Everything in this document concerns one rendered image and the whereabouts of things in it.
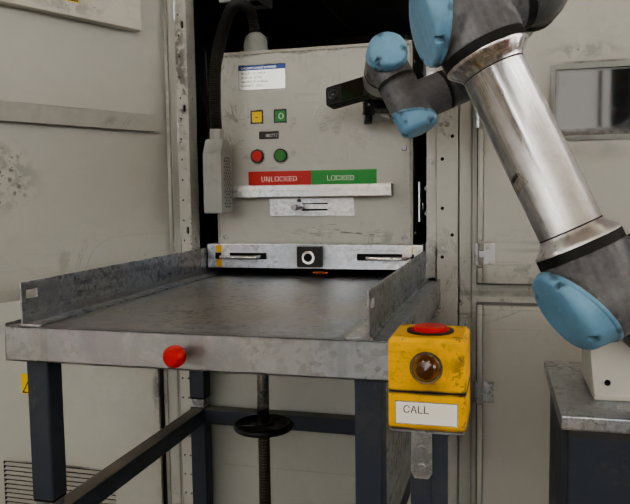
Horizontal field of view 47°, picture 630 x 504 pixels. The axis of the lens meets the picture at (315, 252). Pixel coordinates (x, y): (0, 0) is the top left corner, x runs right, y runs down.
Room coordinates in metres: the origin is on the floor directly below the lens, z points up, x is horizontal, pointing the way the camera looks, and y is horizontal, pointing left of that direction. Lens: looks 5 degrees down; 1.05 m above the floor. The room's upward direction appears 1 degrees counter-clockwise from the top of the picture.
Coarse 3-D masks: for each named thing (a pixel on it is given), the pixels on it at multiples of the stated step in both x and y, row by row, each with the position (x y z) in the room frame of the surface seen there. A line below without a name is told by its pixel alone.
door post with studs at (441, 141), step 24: (432, 72) 1.62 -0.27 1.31; (456, 120) 1.61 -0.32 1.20; (432, 144) 1.62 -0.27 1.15; (456, 144) 1.61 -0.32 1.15; (432, 168) 1.62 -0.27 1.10; (456, 168) 1.61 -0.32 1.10; (432, 192) 1.62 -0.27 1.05; (456, 192) 1.61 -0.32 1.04; (432, 216) 1.62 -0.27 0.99; (456, 216) 1.61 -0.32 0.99; (432, 240) 1.62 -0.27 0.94; (456, 240) 1.61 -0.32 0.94; (432, 264) 1.62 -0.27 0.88; (456, 264) 1.61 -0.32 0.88; (456, 288) 1.61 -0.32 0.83; (456, 312) 1.61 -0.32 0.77
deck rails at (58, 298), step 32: (160, 256) 1.56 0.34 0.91; (192, 256) 1.72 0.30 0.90; (416, 256) 1.47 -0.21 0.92; (32, 288) 1.14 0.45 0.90; (64, 288) 1.22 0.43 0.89; (96, 288) 1.32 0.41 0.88; (128, 288) 1.43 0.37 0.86; (160, 288) 1.52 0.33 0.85; (384, 288) 1.09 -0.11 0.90; (416, 288) 1.46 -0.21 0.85; (32, 320) 1.14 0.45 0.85; (384, 320) 1.08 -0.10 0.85
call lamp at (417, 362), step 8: (424, 352) 0.72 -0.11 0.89; (416, 360) 0.71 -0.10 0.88; (424, 360) 0.71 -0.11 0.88; (432, 360) 0.71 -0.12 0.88; (440, 360) 0.71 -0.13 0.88; (416, 368) 0.71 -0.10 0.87; (424, 368) 0.71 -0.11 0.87; (432, 368) 0.71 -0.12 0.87; (440, 368) 0.71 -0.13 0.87; (416, 376) 0.71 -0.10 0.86; (424, 376) 0.71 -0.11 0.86; (432, 376) 0.71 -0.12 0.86; (440, 376) 0.71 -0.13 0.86
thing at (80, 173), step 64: (0, 0) 1.43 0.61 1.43; (64, 0) 1.54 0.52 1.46; (128, 0) 1.68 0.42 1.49; (0, 64) 1.46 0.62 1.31; (64, 64) 1.57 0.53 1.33; (128, 64) 1.71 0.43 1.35; (0, 128) 1.45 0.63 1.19; (64, 128) 1.57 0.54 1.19; (128, 128) 1.68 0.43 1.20; (0, 192) 1.45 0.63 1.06; (64, 192) 1.56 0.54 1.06; (128, 192) 1.70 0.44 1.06; (0, 256) 1.44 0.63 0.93; (64, 256) 1.55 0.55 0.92; (128, 256) 1.69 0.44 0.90
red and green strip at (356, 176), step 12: (252, 180) 1.77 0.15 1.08; (264, 180) 1.77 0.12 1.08; (276, 180) 1.76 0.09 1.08; (288, 180) 1.75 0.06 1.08; (300, 180) 1.74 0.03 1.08; (312, 180) 1.73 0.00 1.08; (324, 180) 1.73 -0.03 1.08; (336, 180) 1.72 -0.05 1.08; (348, 180) 1.71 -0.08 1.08; (360, 180) 1.70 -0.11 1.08; (372, 180) 1.70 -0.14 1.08
